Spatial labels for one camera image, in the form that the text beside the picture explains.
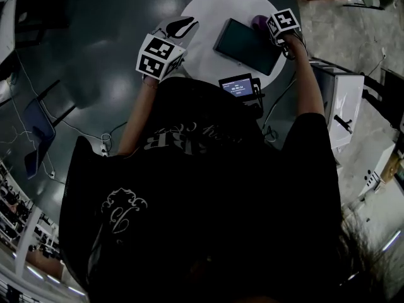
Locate black faucet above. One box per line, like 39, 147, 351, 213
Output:
333, 114, 354, 134

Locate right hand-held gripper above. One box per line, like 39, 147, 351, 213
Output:
266, 8, 300, 60

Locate black frame glass cabinet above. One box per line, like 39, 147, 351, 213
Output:
14, 0, 69, 45

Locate black cable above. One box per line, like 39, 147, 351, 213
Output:
261, 79, 298, 143

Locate white desk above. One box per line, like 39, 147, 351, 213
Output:
0, 0, 20, 68

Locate brown cardboard box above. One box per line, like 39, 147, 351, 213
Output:
380, 155, 402, 183

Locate person's black printed shirt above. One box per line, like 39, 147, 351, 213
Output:
58, 76, 343, 303

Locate blue chair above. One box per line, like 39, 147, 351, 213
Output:
23, 80, 77, 180

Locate small black display screen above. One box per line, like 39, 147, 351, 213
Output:
218, 73, 253, 98

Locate black frame table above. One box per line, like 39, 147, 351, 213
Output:
380, 68, 404, 129

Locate person's right forearm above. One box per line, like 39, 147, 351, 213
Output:
283, 33, 326, 117

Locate person's left forearm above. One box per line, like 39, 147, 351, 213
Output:
116, 74, 158, 157

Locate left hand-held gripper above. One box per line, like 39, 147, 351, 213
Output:
135, 16, 200, 81

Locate white vanity cabinet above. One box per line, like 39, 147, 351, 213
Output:
311, 58, 366, 148

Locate dark green box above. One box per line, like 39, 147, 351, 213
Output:
213, 18, 284, 77

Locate purple cloth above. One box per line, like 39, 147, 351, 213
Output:
251, 15, 270, 32

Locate white appliance with round holes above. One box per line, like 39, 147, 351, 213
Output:
359, 142, 398, 198

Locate white shelf of devices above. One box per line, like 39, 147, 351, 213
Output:
0, 159, 61, 266

